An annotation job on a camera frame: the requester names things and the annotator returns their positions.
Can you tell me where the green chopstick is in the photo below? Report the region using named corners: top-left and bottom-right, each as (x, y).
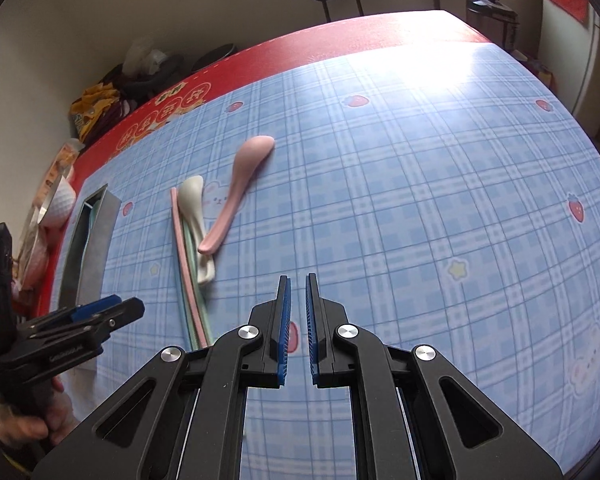
top-left (190, 260), bottom-right (215, 348)

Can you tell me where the cardboard box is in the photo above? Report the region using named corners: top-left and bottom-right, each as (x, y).
top-left (510, 49), bottom-right (553, 88)

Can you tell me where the black rice cooker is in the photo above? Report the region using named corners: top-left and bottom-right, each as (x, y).
top-left (465, 0), bottom-right (521, 53)

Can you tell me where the black pot on floor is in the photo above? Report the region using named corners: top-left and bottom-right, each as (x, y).
top-left (190, 44), bottom-right (238, 73)

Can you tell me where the dark storage bin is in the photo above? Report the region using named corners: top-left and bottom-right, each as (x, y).
top-left (120, 52), bottom-right (186, 103)

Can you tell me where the pink spoon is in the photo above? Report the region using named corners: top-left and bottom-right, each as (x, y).
top-left (197, 136), bottom-right (276, 255)

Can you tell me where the person's left hand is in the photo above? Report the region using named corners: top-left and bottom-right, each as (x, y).
top-left (0, 375), bottom-right (81, 453)

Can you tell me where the stainless steel utensil tray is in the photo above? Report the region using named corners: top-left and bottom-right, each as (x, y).
top-left (57, 185), bottom-right (121, 373)

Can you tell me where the orange snack box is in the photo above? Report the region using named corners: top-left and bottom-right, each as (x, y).
top-left (32, 137), bottom-right (86, 211)

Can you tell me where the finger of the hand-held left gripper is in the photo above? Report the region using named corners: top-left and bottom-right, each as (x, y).
top-left (17, 296), bottom-right (123, 333)
top-left (30, 298), bottom-right (146, 335)

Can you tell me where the white spoon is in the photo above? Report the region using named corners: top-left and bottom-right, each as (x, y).
top-left (177, 176), bottom-right (216, 286)

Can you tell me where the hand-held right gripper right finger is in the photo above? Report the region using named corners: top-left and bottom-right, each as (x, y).
top-left (305, 272), bottom-right (563, 480)

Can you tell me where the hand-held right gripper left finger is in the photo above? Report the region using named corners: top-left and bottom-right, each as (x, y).
top-left (62, 275), bottom-right (293, 480)

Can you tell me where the yellow and maroon clothes pile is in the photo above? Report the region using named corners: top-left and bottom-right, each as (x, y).
top-left (70, 82), bottom-right (131, 143)

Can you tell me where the pink chopstick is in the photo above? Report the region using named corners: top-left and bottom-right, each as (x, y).
top-left (170, 187), bottom-right (203, 348)

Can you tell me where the white refrigerator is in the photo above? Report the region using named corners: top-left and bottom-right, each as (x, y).
top-left (537, 0), bottom-right (600, 126)

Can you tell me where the clear plastic bag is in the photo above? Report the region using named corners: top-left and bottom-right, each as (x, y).
top-left (122, 37), bottom-right (168, 78)

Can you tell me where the white textured bowl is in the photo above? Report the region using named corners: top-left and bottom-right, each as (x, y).
top-left (39, 180), bottom-right (77, 226)

